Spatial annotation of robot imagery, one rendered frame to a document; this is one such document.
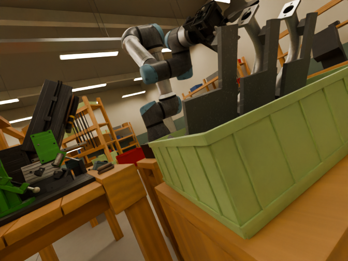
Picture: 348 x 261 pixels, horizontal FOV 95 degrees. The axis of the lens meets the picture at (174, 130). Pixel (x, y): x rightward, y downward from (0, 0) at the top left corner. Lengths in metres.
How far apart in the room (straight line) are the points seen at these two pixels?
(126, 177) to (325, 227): 0.59
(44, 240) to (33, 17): 4.97
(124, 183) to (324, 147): 0.62
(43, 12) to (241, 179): 5.42
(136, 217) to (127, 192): 0.11
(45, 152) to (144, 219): 0.82
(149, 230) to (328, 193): 0.62
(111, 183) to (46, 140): 0.75
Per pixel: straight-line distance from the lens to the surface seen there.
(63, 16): 5.48
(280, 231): 0.31
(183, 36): 0.65
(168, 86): 1.01
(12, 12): 5.42
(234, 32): 0.39
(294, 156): 0.36
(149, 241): 0.80
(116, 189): 0.70
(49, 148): 1.32
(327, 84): 0.48
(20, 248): 0.81
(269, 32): 0.52
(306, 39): 0.67
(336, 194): 0.37
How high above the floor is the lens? 0.99
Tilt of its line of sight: 2 degrees down
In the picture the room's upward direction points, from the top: 22 degrees counter-clockwise
